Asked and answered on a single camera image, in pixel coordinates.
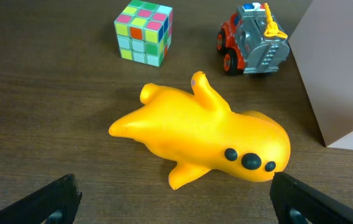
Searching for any red grey toy truck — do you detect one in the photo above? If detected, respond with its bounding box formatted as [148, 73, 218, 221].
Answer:
[216, 2, 290, 76]

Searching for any colourful puzzle cube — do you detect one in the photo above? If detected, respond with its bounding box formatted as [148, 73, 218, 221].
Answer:
[114, 0, 173, 67]

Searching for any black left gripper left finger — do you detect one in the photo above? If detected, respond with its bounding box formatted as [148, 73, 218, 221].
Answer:
[0, 174, 82, 224]

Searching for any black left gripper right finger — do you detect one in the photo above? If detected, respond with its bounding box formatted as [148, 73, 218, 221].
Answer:
[270, 172, 353, 224]

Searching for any pink cardboard box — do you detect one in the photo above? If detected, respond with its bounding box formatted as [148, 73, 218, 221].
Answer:
[289, 0, 353, 150]

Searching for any yellow squishy airplane toy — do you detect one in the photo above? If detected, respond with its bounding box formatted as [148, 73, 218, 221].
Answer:
[109, 71, 291, 190]

